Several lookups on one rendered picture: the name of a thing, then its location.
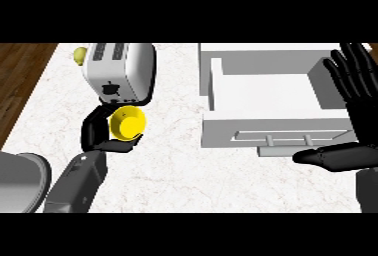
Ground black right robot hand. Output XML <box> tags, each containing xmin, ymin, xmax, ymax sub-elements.
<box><xmin>291</xmin><ymin>42</ymin><xmax>378</xmax><ymax>173</ymax></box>

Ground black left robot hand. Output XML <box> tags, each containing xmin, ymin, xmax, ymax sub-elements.
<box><xmin>79</xmin><ymin>104</ymin><xmax>144</xmax><ymax>154</ymax></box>

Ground yellow cup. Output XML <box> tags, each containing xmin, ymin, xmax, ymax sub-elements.
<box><xmin>107</xmin><ymin>105</ymin><xmax>147</xmax><ymax>142</ymax></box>

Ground white open drawer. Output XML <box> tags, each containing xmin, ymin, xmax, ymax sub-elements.
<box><xmin>208</xmin><ymin>56</ymin><xmax>348</xmax><ymax>118</ymax></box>

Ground white toaster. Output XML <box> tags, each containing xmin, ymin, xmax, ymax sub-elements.
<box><xmin>81</xmin><ymin>43</ymin><xmax>158</xmax><ymax>107</ymax></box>

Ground white cabinet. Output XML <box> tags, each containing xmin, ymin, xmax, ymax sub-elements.
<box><xmin>197</xmin><ymin>43</ymin><xmax>373</xmax><ymax>98</ymax></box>

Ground yellow-green pear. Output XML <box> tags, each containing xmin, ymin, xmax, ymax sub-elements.
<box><xmin>72</xmin><ymin>46</ymin><xmax>90</xmax><ymax>67</ymax></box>

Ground white drawer front with handle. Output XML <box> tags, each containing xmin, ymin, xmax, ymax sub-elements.
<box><xmin>199</xmin><ymin>109</ymin><xmax>358</xmax><ymax>158</ymax></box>

